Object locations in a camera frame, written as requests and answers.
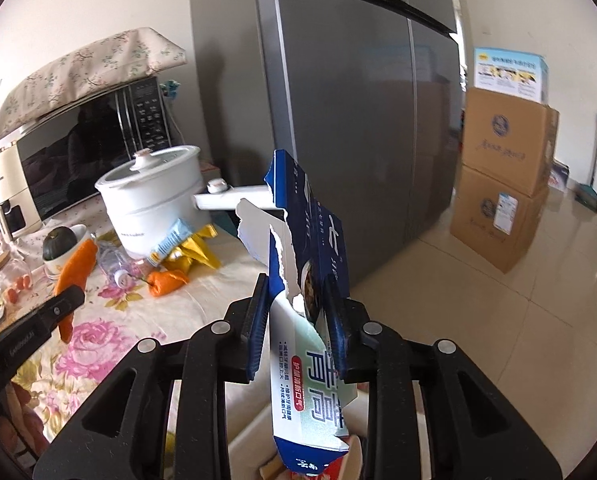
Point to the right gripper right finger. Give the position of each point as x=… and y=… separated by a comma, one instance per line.
x=473, y=431

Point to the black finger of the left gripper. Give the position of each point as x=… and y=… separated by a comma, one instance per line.
x=34, y=328

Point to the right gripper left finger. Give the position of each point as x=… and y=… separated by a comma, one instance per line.
x=119, y=432

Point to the long orange peel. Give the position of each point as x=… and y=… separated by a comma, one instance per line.
x=75, y=272

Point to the torn blue toothpaste box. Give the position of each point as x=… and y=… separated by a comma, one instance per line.
x=301, y=249

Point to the cream kitchen appliance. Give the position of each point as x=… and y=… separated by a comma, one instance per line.
x=18, y=213

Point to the person's left hand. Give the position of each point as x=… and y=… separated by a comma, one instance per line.
x=21, y=429

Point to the orange peel piece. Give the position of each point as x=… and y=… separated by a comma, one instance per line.
x=162, y=283

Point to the yellow snack wrapper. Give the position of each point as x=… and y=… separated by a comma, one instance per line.
x=194, y=250

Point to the floral tablecloth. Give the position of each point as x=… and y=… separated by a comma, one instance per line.
x=59, y=376

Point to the dark green squash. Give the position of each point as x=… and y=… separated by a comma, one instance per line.
x=58, y=242

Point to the light blue snack packet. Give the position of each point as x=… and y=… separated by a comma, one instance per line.
x=177, y=234

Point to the clear plastic bottle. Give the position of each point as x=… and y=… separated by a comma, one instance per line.
x=120, y=270

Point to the white electric cooking pot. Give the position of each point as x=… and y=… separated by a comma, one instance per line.
x=145, y=197

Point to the black microwave oven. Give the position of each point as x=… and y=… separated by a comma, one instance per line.
x=68, y=152

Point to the lower cardboard box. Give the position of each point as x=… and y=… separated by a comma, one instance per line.
x=496, y=221

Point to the cardboard box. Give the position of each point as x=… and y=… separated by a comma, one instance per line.
x=496, y=221
x=510, y=139

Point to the green broom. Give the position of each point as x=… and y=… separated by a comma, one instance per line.
x=585, y=193

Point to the upper cardboard box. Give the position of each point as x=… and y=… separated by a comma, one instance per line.
x=510, y=139

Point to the floral microwave cover cloth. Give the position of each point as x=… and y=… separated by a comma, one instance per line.
x=105, y=63

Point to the grey refrigerator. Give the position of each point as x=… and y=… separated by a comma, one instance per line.
x=365, y=96

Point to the light blue printed box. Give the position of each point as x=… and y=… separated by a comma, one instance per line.
x=521, y=74

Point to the white bowl with green handle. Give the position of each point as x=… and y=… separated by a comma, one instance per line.
x=54, y=268

